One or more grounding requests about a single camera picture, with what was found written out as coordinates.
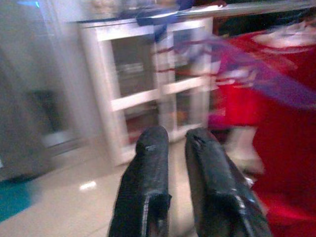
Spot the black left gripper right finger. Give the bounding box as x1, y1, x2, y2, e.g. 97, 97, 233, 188
184, 127, 273, 237

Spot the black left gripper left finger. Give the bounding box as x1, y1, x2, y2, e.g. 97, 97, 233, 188
108, 125, 173, 237

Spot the purple clothes hanger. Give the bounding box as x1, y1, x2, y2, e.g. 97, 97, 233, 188
172, 37, 316, 111

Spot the white open shelf cabinet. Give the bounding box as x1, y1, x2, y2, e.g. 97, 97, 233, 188
78, 17, 215, 166

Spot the red garment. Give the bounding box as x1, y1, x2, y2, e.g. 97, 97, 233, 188
207, 29, 316, 237

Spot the teal floor mat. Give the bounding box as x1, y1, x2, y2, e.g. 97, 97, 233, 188
0, 180, 35, 223

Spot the grey refrigerator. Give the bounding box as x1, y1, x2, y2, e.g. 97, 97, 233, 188
0, 0, 82, 182

